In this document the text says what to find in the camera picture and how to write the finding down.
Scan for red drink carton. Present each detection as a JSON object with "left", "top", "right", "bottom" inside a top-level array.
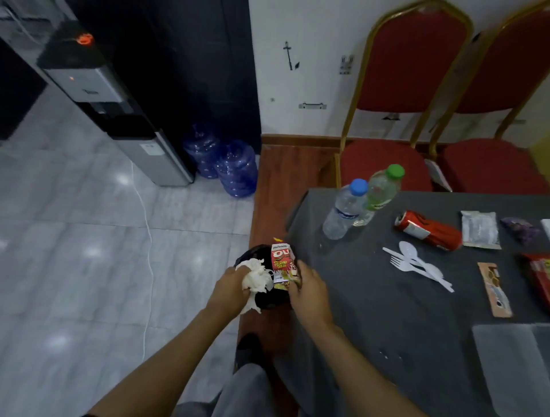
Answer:
[{"left": 271, "top": 237, "right": 302, "bottom": 290}]

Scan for person's black shoe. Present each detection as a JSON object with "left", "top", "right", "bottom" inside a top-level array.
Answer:
[{"left": 234, "top": 333, "right": 266, "bottom": 373}]

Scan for green cap plastic bottle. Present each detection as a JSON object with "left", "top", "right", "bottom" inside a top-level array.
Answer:
[{"left": 353, "top": 164, "right": 405, "bottom": 227}]

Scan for red snack packet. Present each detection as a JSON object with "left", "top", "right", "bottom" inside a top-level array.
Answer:
[{"left": 520, "top": 253, "right": 550, "bottom": 314}]

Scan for clear silver snack packet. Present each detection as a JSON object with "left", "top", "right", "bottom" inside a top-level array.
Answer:
[{"left": 461, "top": 210, "right": 502, "bottom": 250}]

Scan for grey tablecloth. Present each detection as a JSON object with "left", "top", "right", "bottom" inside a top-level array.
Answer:
[{"left": 275, "top": 188, "right": 550, "bottom": 417}]

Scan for silver black water dispenser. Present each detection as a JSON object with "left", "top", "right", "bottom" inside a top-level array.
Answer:
[{"left": 0, "top": 0, "right": 195, "bottom": 187}]

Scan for clear plastic sheet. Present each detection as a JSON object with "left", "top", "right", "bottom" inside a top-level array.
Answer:
[{"left": 472, "top": 323, "right": 550, "bottom": 417}]

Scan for person's right forearm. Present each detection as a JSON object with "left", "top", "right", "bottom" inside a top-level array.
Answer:
[{"left": 308, "top": 323, "right": 428, "bottom": 417}]

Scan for white plastic fork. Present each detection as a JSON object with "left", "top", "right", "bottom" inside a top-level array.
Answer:
[{"left": 390, "top": 256, "right": 439, "bottom": 282}]

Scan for person's left hand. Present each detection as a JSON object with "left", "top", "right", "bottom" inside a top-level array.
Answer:
[{"left": 207, "top": 260, "right": 258, "bottom": 318}]

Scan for white plastic spoon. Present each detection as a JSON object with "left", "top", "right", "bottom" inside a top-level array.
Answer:
[{"left": 399, "top": 241, "right": 444, "bottom": 280}]

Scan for brown snack wrapper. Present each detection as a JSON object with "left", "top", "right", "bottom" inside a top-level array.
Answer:
[{"left": 477, "top": 262, "right": 514, "bottom": 318}]

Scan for person's right hand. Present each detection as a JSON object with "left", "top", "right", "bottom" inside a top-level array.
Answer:
[{"left": 287, "top": 259, "right": 334, "bottom": 330}]

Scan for black trash bag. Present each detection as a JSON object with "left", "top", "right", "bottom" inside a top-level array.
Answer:
[{"left": 234, "top": 244, "right": 297, "bottom": 311}]

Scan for crushed red soda can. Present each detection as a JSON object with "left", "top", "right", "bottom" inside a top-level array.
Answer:
[{"left": 394, "top": 210, "right": 463, "bottom": 251}]

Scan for person's grey trousers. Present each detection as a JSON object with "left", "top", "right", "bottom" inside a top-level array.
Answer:
[{"left": 172, "top": 363, "right": 286, "bottom": 417}]

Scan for purple snack wrapper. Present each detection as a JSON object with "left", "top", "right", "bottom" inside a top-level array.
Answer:
[{"left": 500, "top": 217, "right": 541, "bottom": 246}]

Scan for blue cap water bottle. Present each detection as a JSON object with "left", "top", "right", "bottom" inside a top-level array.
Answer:
[{"left": 322, "top": 178, "right": 369, "bottom": 240}]

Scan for white paper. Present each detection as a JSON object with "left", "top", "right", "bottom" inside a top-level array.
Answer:
[{"left": 425, "top": 159, "right": 453, "bottom": 192}]

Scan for white tissue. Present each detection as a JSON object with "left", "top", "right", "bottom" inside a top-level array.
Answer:
[{"left": 235, "top": 257, "right": 274, "bottom": 315}]

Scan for white plastic knife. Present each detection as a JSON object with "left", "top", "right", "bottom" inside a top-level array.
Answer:
[{"left": 382, "top": 247, "right": 455, "bottom": 293}]

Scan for blue water jug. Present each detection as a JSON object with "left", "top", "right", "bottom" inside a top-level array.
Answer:
[
  {"left": 214, "top": 139, "right": 259, "bottom": 198},
  {"left": 183, "top": 124, "right": 221, "bottom": 180}
]

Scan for red gold banquet chair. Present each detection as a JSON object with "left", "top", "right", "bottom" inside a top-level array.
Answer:
[
  {"left": 334, "top": 0, "right": 474, "bottom": 192},
  {"left": 429, "top": 0, "right": 550, "bottom": 195}
]

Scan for person's left forearm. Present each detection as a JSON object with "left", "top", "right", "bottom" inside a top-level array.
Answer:
[{"left": 84, "top": 304, "right": 239, "bottom": 417}]

